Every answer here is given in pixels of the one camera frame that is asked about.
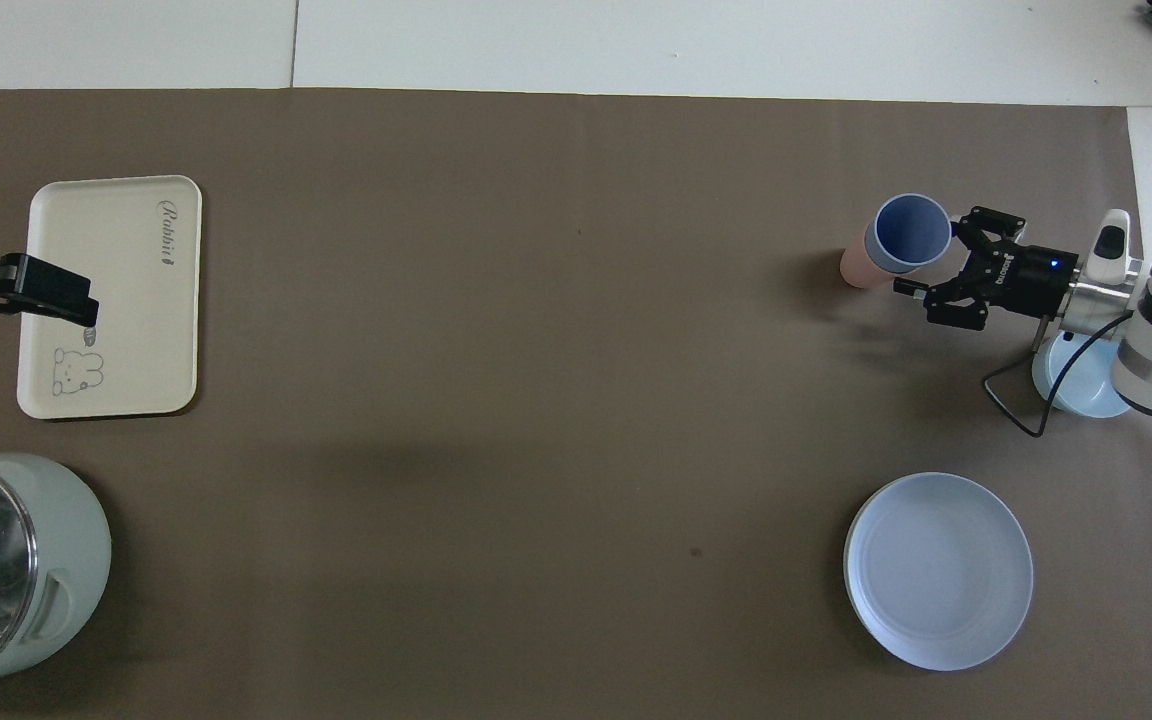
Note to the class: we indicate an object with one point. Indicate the brown table mat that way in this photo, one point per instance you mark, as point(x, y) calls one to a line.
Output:
point(536, 400)

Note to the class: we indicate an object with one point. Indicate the mint green cooking pot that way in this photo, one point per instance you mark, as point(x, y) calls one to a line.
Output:
point(66, 560)

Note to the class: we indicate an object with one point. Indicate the pink plastic cup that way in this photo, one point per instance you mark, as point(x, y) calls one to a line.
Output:
point(854, 268)

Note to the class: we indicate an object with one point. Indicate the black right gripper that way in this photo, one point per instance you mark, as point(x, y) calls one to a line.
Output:
point(1031, 282)

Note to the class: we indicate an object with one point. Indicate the blue plastic cup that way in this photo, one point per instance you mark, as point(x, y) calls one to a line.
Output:
point(911, 235)

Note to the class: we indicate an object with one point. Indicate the cream rabbit print tray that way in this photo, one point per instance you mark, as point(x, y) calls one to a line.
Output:
point(136, 330)

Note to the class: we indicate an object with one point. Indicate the blue plate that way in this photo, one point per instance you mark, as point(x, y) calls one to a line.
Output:
point(941, 570)

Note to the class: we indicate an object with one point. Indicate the light blue bowl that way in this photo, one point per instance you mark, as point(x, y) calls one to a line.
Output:
point(1086, 395)

